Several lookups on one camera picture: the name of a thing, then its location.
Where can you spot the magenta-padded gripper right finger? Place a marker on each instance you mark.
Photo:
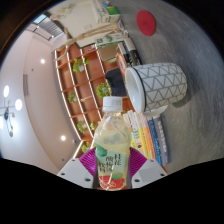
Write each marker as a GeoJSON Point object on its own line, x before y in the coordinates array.
{"type": "Point", "coordinates": [148, 171]}

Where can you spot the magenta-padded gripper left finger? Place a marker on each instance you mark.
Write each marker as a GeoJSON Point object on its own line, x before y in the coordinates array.
{"type": "Point", "coordinates": [75, 171]}

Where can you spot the clear bottle with yellow drink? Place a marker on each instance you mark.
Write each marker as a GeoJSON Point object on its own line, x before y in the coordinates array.
{"type": "Point", "coordinates": [112, 146]}

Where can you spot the white mug with triangle pattern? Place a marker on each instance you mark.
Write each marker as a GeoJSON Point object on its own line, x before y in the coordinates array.
{"type": "Point", "coordinates": [160, 85]}

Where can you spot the group of ceiling lights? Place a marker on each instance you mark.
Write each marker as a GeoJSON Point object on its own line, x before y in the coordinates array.
{"type": "Point", "coordinates": [18, 104]}

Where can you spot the wooden shelf unit with books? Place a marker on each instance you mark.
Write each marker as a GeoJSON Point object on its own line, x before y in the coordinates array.
{"type": "Point", "coordinates": [88, 76]}

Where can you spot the stack of dark books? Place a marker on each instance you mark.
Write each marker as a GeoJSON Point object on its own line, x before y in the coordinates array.
{"type": "Point", "coordinates": [131, 53]}

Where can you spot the green and white carton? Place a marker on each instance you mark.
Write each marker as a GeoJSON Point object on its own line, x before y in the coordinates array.
{"type": "Point", "coordinates": [110, 39]}

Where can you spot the grey curtain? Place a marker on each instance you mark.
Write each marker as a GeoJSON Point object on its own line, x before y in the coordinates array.
{"type": "Point", "coordinates": [55, 31]}

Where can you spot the flat round red coaster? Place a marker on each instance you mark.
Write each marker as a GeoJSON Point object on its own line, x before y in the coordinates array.
{"type": "Point", "coordinates": [146, 22]}

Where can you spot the window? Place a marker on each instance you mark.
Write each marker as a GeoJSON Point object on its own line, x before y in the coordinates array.
{"type": "Point", "coordinates": [40, 18]}

